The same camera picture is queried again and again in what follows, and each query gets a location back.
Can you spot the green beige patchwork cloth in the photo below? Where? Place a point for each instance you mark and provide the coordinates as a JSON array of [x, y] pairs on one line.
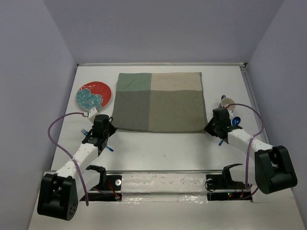
[[160, 102]]

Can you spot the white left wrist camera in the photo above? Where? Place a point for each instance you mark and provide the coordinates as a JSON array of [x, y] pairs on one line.
[[92, 113]]

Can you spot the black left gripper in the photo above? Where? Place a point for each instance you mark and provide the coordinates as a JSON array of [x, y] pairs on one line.
[[112, 129]]

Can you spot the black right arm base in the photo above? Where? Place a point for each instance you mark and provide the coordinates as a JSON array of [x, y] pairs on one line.
[[221, 187]]

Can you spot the red floral plate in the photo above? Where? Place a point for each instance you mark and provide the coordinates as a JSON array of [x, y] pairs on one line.
[[93, 94]]

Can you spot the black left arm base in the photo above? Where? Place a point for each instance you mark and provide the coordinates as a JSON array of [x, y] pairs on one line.
[[100, 186]]

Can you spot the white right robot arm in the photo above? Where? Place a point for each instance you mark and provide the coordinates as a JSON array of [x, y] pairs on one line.
[[269, 168]]

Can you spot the purple mug cream inside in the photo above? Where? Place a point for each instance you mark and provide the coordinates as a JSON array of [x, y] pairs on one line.
[[226, 101]]

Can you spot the blue metallic spoon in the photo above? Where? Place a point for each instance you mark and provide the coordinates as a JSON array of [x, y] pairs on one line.
[[235, 122]]

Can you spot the blue metallic fork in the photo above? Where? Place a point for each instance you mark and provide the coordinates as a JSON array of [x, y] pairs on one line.
[[86, 133]]

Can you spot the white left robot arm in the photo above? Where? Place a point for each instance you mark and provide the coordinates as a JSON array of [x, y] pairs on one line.
[[60, 192]]

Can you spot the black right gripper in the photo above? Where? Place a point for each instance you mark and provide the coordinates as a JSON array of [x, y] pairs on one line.
[[208, 129]]

